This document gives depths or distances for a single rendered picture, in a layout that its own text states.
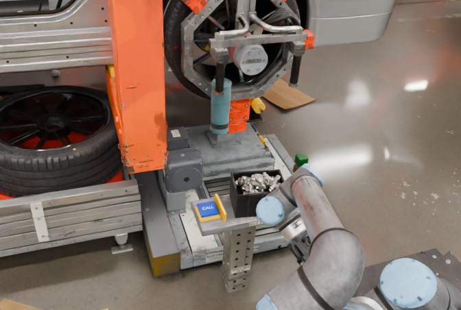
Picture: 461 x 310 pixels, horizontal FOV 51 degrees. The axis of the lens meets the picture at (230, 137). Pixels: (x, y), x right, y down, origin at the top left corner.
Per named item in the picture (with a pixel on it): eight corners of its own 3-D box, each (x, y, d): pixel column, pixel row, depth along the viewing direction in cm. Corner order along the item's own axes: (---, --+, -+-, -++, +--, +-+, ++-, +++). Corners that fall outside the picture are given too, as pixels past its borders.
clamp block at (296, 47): (296, 46, 208) (297, 34, 205) (304, 54, 201) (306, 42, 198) (285, 46, 207) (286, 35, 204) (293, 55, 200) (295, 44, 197)
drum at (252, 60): (251, 55, 226) (253, 26, 218) (267, 75, 210) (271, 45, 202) (222, 57, 222) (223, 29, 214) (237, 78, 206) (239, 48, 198)
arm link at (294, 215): (255, 204, 164) (261, 202, 174) (277, 234, 162) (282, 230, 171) (276, 187, 163) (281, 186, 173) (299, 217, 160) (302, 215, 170)
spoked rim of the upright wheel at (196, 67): (287, 13, 249) (220, -52, 219) (306, 30, 231) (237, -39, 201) (222, 84, 261) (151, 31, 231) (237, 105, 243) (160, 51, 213)
